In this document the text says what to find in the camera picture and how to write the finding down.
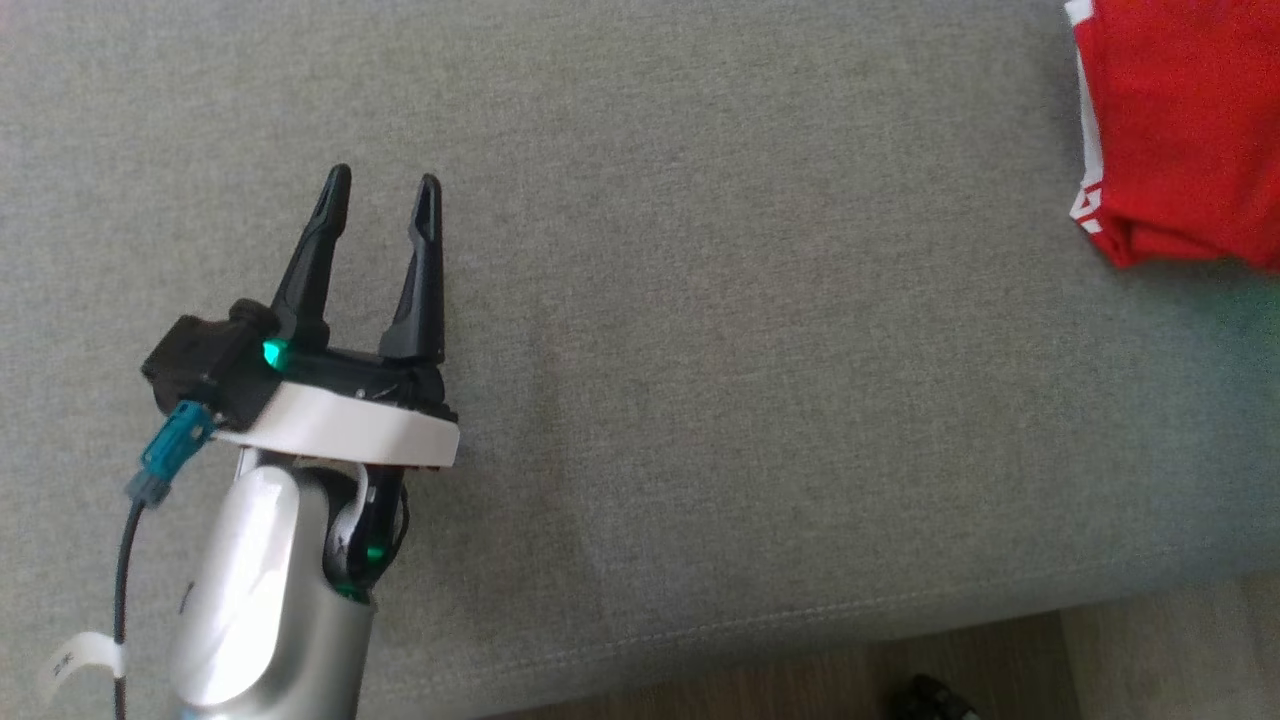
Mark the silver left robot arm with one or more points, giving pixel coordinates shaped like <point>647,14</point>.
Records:
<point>250,580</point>

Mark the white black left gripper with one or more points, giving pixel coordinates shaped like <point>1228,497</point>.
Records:
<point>340,425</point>

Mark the red white basketball jersey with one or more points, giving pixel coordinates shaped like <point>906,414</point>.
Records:
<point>1190,130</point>

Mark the small black object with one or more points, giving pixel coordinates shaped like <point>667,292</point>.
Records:
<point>930,700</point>

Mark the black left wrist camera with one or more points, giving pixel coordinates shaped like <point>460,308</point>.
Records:
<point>200,360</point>

